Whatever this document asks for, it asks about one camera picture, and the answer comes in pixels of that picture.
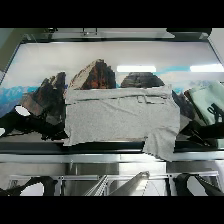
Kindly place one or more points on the grey T-shirt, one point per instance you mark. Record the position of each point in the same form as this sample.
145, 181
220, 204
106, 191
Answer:
120, 116

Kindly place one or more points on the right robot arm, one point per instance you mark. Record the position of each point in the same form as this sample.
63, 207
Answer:
213, 132

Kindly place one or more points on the pale green garment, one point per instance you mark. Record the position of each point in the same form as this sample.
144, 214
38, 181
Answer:
203, 98

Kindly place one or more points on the silver frame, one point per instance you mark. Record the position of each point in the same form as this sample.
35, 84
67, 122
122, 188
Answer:
100, 158

